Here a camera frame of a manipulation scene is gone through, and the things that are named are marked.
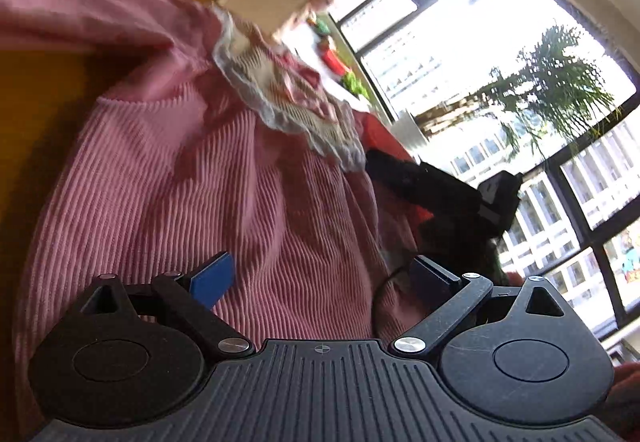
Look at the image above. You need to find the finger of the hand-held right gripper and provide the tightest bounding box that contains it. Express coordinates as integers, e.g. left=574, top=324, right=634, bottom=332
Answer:
left=366, top=149, right=482, bottom=221

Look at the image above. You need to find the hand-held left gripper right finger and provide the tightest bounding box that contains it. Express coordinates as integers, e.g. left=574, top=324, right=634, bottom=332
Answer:
left=392, top=256, right=577, bottom=362

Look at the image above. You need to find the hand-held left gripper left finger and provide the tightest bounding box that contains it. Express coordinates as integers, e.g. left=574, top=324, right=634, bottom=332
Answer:
left=79, top=252, right=256, bottom=361

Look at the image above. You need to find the pink ribbed garment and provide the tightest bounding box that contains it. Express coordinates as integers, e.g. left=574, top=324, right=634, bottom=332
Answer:
left=0, top=0, right=432, bottom=425

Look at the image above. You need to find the person's dark clothing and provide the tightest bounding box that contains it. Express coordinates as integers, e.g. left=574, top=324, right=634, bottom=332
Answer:
left=419, top=214, right=509, bottom=286

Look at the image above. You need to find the green plant tray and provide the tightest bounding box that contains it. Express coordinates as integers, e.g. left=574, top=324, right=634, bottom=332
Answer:
left=342, top=71, right=372, bottom=101

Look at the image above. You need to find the tall green plant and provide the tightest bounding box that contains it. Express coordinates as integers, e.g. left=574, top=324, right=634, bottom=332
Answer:
left=474, top=24, right=622, bottom=159

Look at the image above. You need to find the colourful window sticker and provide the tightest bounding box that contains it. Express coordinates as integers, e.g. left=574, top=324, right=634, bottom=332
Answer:
left=621, top=231, right=640, bottom=284

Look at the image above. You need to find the red basin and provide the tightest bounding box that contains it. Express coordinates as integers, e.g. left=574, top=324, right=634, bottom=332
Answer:
left=319, top=34, right=352, bottom=74

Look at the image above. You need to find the wooden table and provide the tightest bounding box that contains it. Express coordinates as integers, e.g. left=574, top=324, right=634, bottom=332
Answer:
left=0, top=0, right=417, bottom=228

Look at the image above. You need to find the black cable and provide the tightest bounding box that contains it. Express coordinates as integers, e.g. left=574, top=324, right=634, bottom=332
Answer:
left=371, top=266, right=417, bottom=339

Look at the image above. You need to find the black window frame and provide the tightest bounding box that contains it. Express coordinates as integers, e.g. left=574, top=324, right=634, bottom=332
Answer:
left=330, top=0, right=640, bottom=349

